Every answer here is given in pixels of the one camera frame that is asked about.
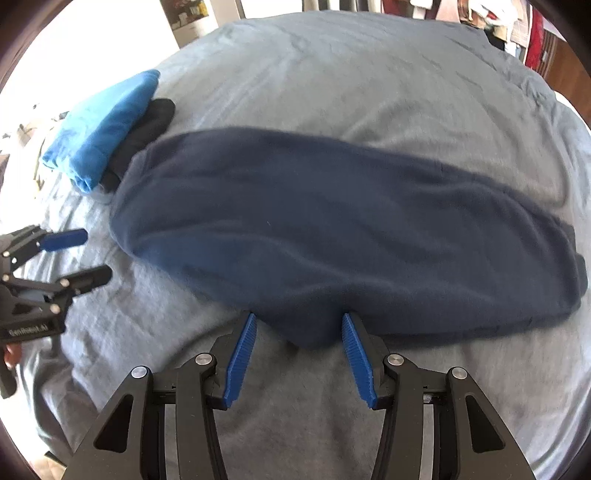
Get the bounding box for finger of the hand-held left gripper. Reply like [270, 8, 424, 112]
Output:
[0, 265, 114, 315]
[0, 224, 89, 274]

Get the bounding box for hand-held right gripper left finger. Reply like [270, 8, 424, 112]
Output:
[64, 312, 258, 480]

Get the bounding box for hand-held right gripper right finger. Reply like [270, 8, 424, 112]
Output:
[341, 312, 537, 480]

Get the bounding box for navy blue pants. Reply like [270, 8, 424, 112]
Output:
[110, 126, 588, 350]

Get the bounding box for bright blue folded garment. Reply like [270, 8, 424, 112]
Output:
[41, 69, 162, 194]

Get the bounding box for dark grey folded garment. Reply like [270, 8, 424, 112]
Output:
[99, 98, 177, 194]

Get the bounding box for grey-blue blanket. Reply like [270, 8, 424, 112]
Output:
[0, 11, 591, 480]

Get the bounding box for brown wooden headboard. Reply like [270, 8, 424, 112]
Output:
[531, 34, 591, 118]

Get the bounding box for row of hanging clothes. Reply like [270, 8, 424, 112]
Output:
[434, 0, 548, 71]

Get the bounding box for arched wall shelf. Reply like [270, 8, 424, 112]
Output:
[160, 0, 211, 31]

